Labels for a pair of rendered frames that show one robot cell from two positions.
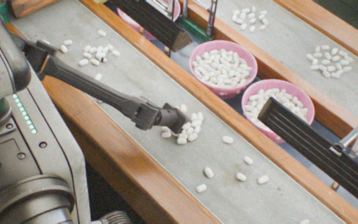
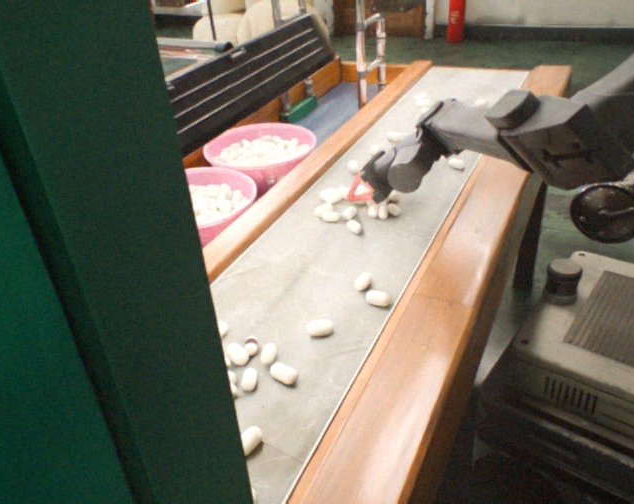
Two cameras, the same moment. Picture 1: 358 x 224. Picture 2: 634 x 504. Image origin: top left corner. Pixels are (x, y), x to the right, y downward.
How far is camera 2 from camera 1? 2.03 m
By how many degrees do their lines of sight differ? 74
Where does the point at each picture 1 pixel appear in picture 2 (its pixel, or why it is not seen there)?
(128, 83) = (301, 288)
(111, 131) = (453, 248)
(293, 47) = not seen: hidden behind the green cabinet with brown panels
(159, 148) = (424, 212)
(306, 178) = (367, 113)
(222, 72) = (202, 205)
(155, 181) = (495, 184)
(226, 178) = not seen: hidden behind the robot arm
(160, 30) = (305, 51)
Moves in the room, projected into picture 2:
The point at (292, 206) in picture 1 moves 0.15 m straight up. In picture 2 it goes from (410, 122) to (411, 63)
